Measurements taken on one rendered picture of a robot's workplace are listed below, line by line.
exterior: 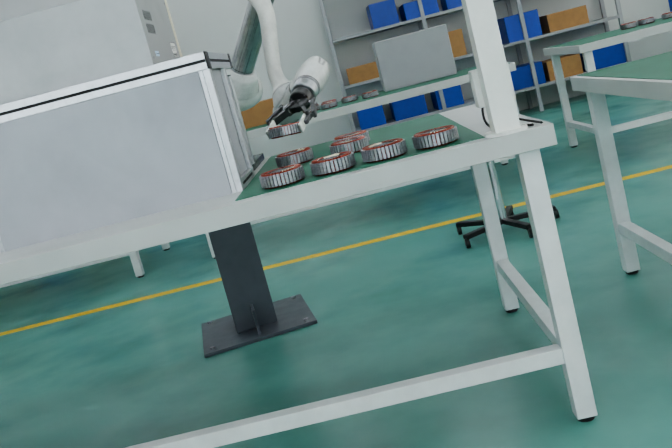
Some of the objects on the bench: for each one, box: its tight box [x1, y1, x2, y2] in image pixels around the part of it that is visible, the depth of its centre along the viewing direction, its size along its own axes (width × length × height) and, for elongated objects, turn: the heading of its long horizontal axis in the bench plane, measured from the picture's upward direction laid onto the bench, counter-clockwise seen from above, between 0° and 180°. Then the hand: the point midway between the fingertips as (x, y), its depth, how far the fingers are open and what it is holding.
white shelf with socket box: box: [342, 0, 543, 138], centre depth 197 cm, size 35×37×46 cm
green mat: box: [235, 113, 485, 201], centre depth 236 cm, size 94×61×1 cm, turn 57°
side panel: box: [198, 68, 255, 194], centre depth 218 cm, size 28×3×32 cm, turn 57°
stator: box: [329, 135, 369, 154], centre depth 229 cm, size 11×11×4 cm
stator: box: [275, 147, 314, 168], centre depth 237 cm, size 11×11×4 cm
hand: (285, 129), depth 259 cm, fingers closed on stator, 11 cm apart
